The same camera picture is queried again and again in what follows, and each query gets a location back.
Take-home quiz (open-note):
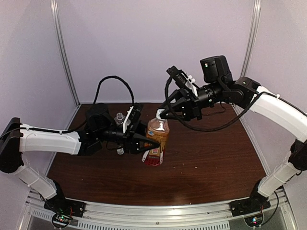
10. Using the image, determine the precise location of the round circuit board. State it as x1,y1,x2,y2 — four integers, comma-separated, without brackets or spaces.
244,214,264,228
51,213,72,228

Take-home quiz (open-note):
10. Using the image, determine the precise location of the amber tea bottle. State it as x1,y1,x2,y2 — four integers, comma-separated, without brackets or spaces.
142,109,170,166

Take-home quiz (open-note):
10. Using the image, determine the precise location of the right braided black cable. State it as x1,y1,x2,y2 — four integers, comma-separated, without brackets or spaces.
164,79,264,132

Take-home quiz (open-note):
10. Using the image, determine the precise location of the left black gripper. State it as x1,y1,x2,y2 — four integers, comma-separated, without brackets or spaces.
95,120,163,154

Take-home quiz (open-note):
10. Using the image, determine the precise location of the clear plastic bottle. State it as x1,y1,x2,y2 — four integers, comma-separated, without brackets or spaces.
115,112,125,155

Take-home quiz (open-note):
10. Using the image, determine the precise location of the white cap of tea bottle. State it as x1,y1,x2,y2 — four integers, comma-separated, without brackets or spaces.
156,109,164,120

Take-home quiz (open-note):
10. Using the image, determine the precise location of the left round circuit board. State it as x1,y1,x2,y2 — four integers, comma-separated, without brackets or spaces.
51,213,72,228

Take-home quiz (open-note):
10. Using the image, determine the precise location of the right round circuit board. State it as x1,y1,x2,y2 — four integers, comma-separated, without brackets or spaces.
244,214,264,228

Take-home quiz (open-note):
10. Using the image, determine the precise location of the braided black cable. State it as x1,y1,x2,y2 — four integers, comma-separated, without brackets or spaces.
164,79,264,132
21,75,135,135

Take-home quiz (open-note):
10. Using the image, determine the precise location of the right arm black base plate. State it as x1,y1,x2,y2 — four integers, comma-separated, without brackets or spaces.
229,198,271,217

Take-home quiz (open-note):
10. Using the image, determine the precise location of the left braided black cable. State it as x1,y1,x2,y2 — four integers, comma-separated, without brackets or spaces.
21,75,135,135

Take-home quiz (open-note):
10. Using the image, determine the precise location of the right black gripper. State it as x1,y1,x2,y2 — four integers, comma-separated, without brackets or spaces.
157,79,224,121

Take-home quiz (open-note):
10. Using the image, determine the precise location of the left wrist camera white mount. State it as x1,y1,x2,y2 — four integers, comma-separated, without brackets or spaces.
122,103,143,134

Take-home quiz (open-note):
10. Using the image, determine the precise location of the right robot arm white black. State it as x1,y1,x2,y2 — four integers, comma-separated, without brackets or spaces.
159,55,307,212

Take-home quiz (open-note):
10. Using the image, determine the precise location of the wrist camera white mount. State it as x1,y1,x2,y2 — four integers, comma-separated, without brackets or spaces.
166,66,199,97
122,103,143,134

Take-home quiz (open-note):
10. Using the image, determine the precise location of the left aluminium frame post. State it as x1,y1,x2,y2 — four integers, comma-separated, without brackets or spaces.
50,0,80,107

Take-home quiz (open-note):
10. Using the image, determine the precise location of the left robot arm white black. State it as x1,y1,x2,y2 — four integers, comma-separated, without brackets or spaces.
0,103,160,213

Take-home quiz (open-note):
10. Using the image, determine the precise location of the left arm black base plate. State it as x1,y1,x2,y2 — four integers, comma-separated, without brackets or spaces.
44,199,86,218

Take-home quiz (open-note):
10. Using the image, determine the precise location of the right aluminium frame post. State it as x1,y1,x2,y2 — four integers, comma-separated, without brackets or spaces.
240,0,261,77

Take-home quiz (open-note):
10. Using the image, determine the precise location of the aluminium frame post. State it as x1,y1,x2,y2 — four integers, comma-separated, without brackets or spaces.
240,0,261,77
50,0,80,107

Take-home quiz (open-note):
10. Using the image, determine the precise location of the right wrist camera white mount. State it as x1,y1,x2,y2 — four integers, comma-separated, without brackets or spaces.
166,66,199,97

